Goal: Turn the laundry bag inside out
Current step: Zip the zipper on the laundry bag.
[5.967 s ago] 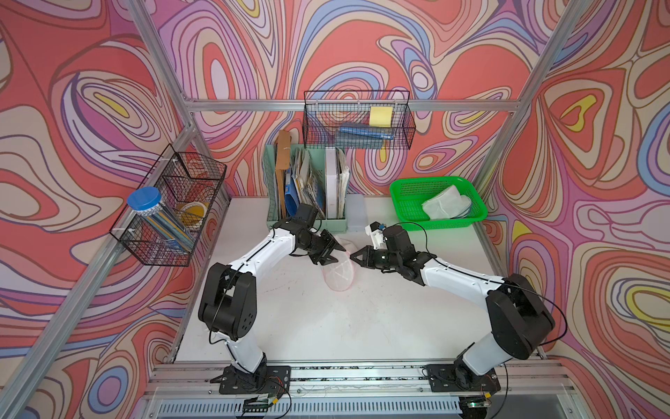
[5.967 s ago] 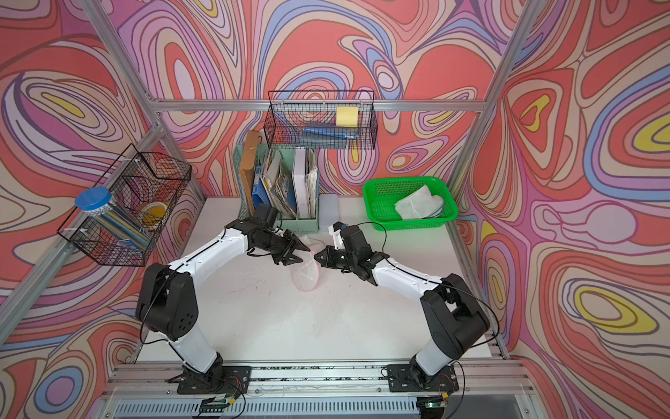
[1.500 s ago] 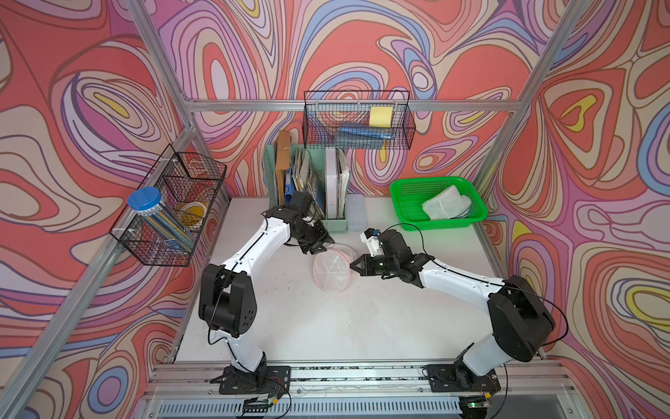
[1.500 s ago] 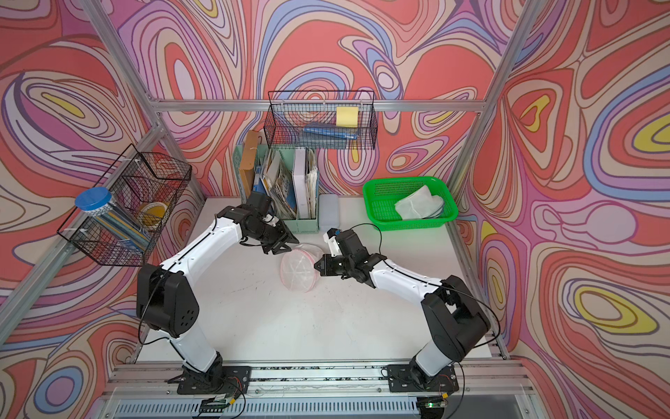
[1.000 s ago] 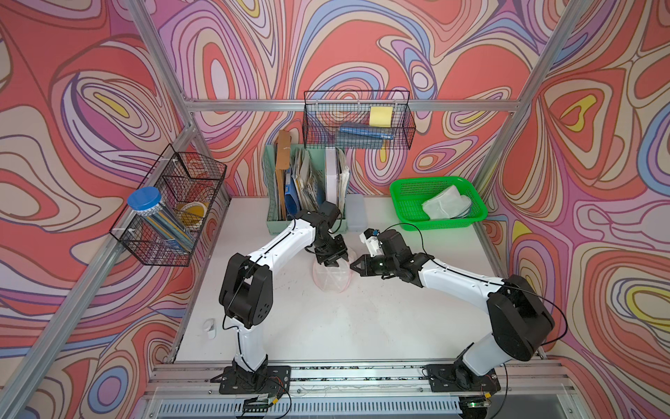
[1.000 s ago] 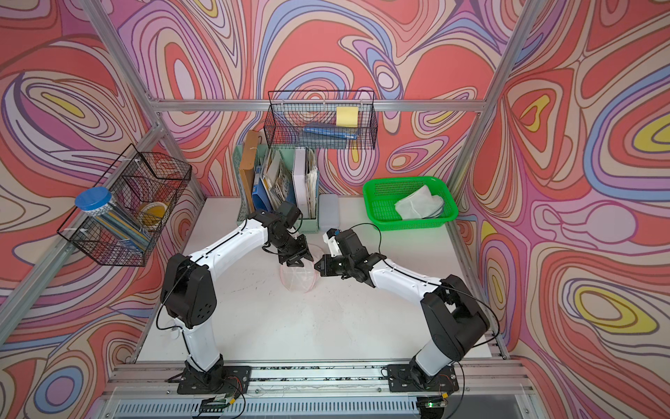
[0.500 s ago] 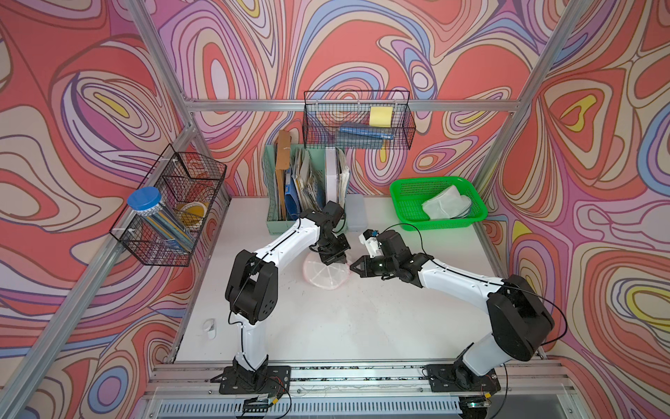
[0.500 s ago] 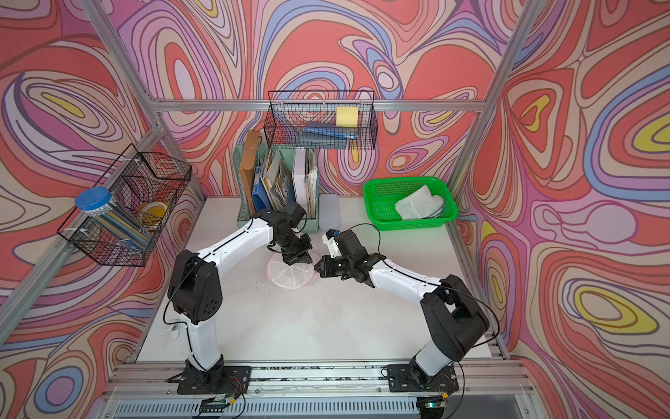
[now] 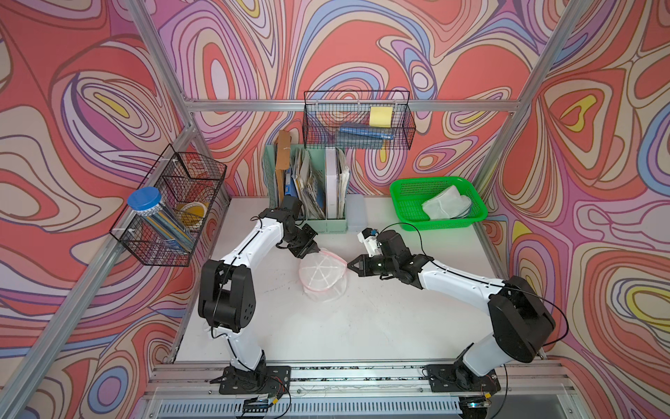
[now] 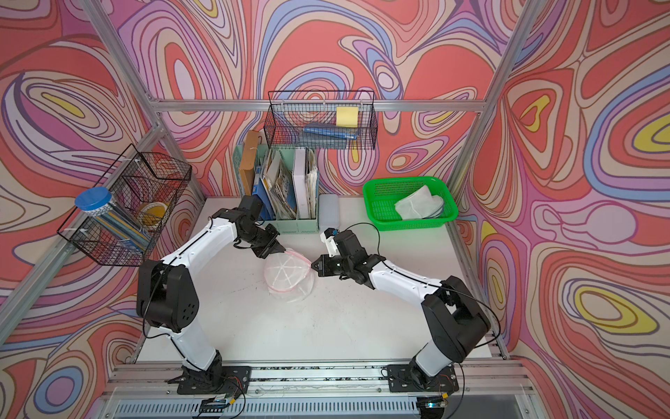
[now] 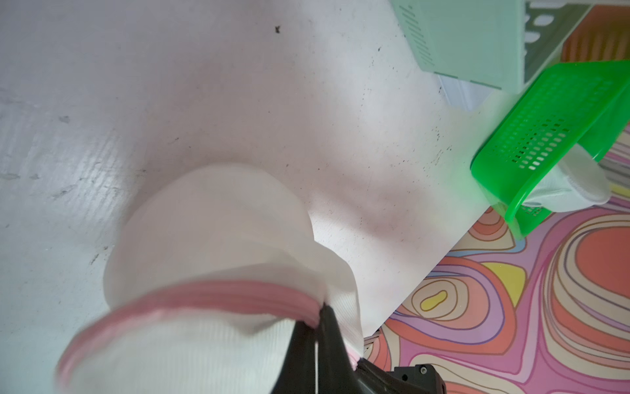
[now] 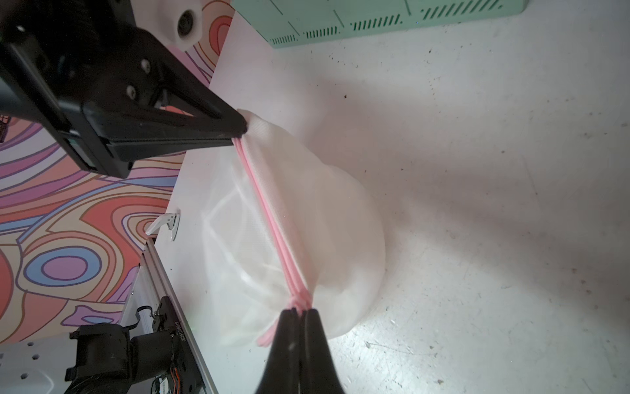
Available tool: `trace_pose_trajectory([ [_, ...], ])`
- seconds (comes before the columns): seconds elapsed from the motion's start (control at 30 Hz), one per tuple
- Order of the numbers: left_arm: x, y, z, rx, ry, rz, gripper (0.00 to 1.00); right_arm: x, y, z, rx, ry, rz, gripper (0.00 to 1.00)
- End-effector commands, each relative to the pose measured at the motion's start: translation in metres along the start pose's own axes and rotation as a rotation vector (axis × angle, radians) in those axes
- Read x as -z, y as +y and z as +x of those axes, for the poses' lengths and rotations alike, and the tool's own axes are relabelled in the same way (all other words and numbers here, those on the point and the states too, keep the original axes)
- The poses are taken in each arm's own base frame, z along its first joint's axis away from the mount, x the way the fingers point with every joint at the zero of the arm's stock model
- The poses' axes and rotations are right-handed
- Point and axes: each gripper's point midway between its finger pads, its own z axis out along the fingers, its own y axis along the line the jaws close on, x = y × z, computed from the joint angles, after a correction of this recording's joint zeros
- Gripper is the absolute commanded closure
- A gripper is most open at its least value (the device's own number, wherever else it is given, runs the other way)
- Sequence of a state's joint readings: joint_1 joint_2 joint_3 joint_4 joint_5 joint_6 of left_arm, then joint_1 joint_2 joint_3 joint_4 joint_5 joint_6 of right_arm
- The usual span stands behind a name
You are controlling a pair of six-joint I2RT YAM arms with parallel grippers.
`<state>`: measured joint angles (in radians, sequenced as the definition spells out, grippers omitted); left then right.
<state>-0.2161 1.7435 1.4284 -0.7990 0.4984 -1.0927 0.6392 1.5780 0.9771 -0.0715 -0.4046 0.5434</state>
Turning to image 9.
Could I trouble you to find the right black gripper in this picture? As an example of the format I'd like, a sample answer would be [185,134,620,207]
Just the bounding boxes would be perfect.
[348,253,397,277]

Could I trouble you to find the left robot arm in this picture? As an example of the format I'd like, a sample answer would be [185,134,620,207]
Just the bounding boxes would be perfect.
[197,196,319,381]

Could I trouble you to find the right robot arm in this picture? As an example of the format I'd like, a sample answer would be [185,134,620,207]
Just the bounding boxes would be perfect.
[347,228,556,389]

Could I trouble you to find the blue folder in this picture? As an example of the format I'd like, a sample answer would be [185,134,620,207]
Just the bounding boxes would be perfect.
[284,174,303,210]

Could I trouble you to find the magazines in organizer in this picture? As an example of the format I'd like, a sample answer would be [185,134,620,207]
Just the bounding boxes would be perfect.
[291,148,326,220]

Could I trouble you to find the mint green file organizer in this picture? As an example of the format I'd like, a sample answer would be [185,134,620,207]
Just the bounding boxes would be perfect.
[262,144,347,234]

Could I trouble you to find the green plastic basket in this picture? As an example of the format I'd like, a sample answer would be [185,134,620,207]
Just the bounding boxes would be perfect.
[389,176,489,230]

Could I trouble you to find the white binder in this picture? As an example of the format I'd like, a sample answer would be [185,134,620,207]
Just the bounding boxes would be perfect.
[324,148,338,219]

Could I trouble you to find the brown cardboard folder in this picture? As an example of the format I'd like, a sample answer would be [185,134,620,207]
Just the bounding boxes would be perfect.
[275,130,291,206]

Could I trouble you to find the yellow tape roll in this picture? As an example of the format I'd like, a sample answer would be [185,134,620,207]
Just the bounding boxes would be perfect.
[176,202,208,230]

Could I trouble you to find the blue pen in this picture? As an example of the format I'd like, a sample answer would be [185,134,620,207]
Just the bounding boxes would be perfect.
[338,125,394,141]

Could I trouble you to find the yellow sticky note pad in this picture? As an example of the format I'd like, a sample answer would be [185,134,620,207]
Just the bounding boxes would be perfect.
[369,106,394,128]

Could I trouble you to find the jar with blue lid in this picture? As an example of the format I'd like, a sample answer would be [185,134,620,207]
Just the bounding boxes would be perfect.
[127,187,195,254]

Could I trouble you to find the black wire basket on rail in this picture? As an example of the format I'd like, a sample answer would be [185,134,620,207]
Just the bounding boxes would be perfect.
[303,88,416,150]

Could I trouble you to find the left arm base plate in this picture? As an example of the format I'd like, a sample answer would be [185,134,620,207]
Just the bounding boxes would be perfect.
[211,366,291,396]

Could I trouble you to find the black wire basket left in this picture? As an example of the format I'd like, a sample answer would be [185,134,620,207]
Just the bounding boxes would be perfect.
[110,145,227,267]

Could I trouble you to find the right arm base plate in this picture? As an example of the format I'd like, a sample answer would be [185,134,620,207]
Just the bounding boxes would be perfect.
[422,364,501,395]

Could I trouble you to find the aluminium frame rail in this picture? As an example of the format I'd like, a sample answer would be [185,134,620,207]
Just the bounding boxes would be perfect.
[185,100,521,113]

